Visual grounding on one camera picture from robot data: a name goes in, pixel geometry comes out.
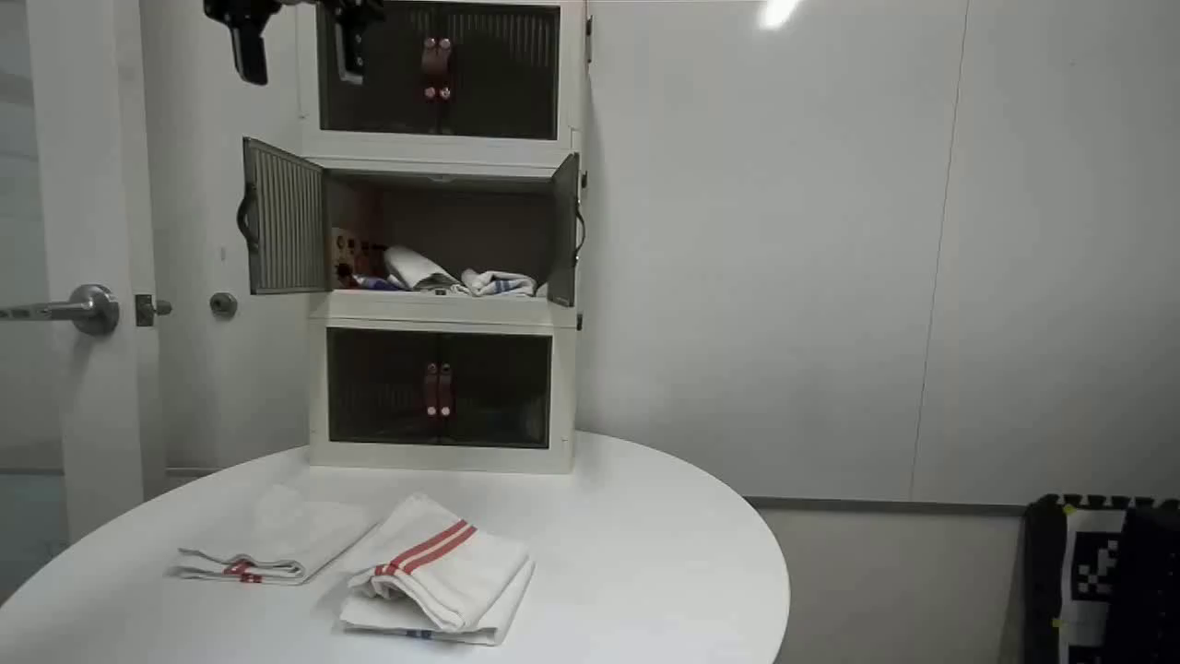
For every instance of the white room door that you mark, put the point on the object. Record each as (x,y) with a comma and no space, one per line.
(103,185)

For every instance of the folded white towel red mark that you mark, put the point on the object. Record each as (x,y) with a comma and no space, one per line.
(281,538)

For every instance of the white plastic stacked cabinet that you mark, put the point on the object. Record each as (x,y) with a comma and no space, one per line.
(442,314)

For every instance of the folded white towel red stripes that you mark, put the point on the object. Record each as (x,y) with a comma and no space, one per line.
(442,572)

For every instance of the towel inside cabinet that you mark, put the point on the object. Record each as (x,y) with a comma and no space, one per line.
(416,267)

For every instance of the brown box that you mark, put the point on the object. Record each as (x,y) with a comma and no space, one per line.
(356,235)

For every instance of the white blue packet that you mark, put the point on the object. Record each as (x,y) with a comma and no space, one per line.
(501,286)

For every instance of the metal door latch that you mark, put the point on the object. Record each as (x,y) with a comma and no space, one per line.
(147,307)

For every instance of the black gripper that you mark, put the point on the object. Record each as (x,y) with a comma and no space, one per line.
(244,10)

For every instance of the round metal knob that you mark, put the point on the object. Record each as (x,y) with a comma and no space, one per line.
(222,305)

